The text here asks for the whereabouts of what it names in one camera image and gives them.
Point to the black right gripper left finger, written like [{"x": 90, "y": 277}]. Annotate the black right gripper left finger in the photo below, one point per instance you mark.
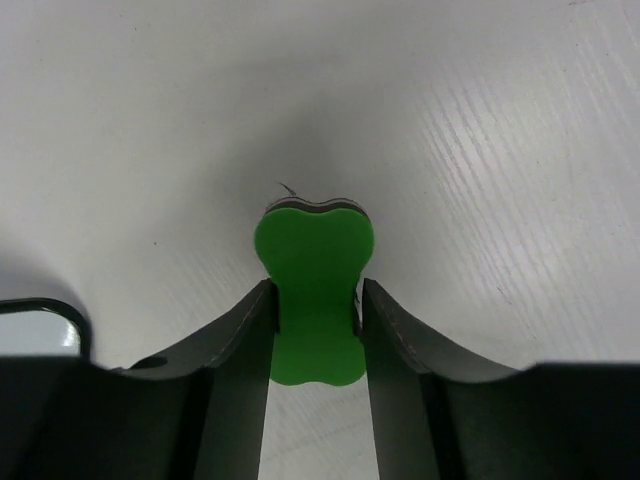
[{"x": 194, "y": 410}]

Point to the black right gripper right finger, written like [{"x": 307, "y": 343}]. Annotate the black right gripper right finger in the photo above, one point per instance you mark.
[{"x": 441, "y": 411}]

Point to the white whiteboard black frame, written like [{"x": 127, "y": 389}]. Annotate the white whiteboard black frame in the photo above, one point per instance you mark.
[{"x": 44, "y": 327}]

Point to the green whiteboard eraser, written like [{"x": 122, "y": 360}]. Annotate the green whiteboard eraser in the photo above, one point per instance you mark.
[{"x": 315, "y": 253}]

